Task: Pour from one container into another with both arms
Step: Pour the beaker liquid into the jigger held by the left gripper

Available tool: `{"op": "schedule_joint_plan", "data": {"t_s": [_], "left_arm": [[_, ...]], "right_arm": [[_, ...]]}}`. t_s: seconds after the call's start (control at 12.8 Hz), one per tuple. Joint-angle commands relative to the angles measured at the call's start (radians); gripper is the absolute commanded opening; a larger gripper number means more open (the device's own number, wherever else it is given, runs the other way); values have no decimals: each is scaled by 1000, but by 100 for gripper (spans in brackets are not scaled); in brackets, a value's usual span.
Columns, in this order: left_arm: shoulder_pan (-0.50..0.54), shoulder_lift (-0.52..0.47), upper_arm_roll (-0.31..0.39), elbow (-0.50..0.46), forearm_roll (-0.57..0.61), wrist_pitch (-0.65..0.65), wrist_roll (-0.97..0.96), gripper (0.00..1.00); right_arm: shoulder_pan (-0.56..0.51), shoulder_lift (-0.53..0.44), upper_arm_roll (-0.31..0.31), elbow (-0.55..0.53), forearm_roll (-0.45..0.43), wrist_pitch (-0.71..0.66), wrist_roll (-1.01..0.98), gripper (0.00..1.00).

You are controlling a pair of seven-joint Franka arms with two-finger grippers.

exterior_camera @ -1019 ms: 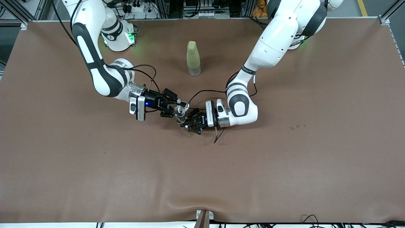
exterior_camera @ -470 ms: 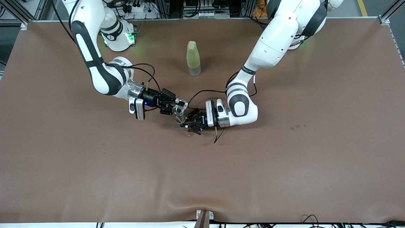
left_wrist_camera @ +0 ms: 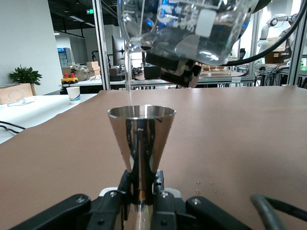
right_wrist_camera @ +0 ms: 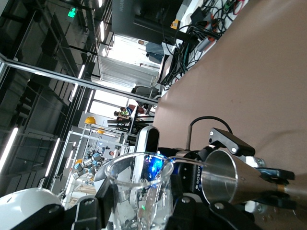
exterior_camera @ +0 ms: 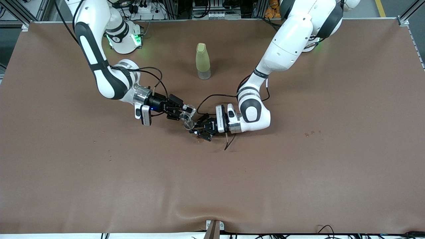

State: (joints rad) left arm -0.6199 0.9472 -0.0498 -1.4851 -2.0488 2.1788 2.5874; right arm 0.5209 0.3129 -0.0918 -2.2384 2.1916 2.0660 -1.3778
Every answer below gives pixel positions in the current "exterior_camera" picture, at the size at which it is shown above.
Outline yellow-green plastic bottle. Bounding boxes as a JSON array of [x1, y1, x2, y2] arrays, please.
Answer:
[[195, 42, 212, 80]]

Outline brown table cover mat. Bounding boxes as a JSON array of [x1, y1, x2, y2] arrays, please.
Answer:
[[0, 18, 425, 234]]

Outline white power strip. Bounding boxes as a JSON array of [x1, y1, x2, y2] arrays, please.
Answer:
[[128, 0, 166, 20]]

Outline white electrical device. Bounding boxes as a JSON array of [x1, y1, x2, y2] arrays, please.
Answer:
[[192, 0, 242, 20]]

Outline orange snack packets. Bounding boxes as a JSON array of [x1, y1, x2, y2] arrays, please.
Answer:
[[265, 0, 283, 19]]

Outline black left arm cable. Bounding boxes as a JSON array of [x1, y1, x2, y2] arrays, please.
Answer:
[[197, 75, 270, 150]]

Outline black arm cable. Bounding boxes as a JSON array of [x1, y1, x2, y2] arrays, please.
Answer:
[[53, 0, 170, 117], [197, 75, 270, 150]]

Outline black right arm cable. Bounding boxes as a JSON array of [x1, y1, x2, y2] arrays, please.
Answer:
[[53, 0, 170, 117]]

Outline metal table edge bracket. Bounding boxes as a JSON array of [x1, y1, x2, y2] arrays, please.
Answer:
[[204, 220, 225, 239]]

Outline black base cable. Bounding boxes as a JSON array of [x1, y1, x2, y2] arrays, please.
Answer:
[[262, 16, 283, 30]]

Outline aluminium frame post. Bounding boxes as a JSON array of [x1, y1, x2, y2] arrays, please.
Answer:
[[397, 0, 425, 26], [0, 0, 50, 28]]

